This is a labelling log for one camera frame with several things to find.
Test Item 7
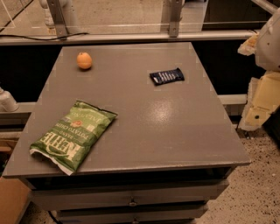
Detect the grey metal bracket left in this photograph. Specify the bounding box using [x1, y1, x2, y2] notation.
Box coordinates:
[46, 0, 67, 39]

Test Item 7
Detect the grey metal rail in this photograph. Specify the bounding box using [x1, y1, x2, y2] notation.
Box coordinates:
[0, 30, 257, 46]

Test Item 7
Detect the black cable on rail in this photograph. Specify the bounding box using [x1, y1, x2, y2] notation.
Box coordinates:
[0, 31, 90, 41]

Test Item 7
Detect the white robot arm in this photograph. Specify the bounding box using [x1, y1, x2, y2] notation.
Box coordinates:
[237, 8, 280, 131]

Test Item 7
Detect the grey metal bracket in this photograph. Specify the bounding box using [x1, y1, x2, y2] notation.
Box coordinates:
[166, 0, 183, 38]
[46, 0, 67, 39]

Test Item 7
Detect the dark blue snack wrapper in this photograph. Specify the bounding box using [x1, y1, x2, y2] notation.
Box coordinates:
[150, 68, 185, 86]

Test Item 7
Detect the grey upper drawer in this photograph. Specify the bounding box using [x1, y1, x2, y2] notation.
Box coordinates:
[31, 179, 228, 210]

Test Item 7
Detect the grey drawer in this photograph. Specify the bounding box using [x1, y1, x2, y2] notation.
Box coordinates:
[58, 204, 207, 224]
[31, 179, 228, 210]

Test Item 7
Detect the brown cardboard box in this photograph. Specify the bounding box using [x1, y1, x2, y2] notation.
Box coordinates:
[0, 177, 30, 224]

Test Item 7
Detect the green potato chips bag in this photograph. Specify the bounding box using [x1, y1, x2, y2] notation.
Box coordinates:
[30, 101, 117, 176]

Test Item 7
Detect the white pipe left edge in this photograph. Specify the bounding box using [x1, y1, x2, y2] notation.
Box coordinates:
[0, 87, 18, 112]

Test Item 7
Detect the grey lower drawer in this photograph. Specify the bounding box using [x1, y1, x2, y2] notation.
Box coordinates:
[58, 204, 207, 224]

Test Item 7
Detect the orange fruit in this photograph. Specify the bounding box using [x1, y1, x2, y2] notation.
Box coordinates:
[76, 52, 92, 69]

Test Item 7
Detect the grey metal bracket right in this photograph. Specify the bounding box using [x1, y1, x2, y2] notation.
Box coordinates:
[166, 0, 183, 38]

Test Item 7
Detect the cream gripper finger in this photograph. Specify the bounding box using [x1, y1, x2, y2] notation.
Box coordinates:
[237, 34, 258, 56]
[239, 71, 280, 131]

